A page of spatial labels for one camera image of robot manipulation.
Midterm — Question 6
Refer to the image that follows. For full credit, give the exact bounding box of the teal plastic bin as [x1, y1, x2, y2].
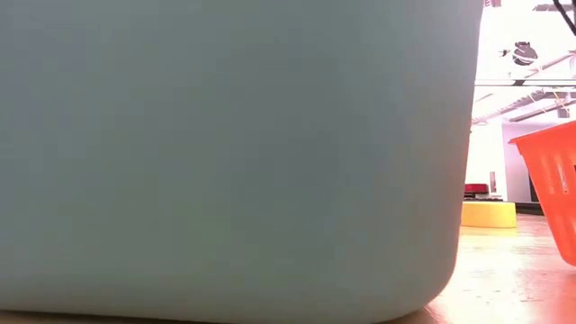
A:
[0, 0, 485, 324]

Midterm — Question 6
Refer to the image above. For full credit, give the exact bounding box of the yellow tape roll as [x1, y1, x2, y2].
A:
[460, 200, 518, 230]

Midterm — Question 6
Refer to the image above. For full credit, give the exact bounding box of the orange plastic basket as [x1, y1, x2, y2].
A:
[508, 120, 576, 267]

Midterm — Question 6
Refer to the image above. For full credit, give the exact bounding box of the dark ceiling fixture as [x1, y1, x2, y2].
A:
[511, 40, 540, 68]

